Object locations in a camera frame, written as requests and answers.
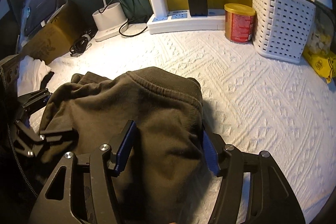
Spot white plastic basket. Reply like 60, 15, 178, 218
252, 0, 317, 64

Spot white garment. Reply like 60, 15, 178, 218
17, 55, 54, 98

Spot cardboard box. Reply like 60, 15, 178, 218
20, 0, 91, 64

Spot black cable bundle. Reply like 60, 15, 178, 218
70, 34, 92, 56

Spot red can with gold lid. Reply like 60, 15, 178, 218
224, 3, 256, 45

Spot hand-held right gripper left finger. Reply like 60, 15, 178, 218
28, 120, 137, 224

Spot brown t-shirt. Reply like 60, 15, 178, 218
39, 67, 218, 224

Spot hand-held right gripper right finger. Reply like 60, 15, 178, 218
202, 119, 306, 224

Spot glass jar with white lid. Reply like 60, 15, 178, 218
297, 0, 336, 56

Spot yellow snack bag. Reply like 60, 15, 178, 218
302, 46, 336, 84

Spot braided black cable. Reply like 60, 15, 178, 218
0, 119, 40, 198

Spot black charger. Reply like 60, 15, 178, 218
186, 0, 208, 18

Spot white textured bedspread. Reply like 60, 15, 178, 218
21, 27, 336, 224

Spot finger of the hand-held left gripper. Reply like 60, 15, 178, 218
14, 119, 79, 159
17, 88, 54, 109

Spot white charger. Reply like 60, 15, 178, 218
150, 0, 168, 18

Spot white power strip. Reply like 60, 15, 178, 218
146, 9, 227, 35

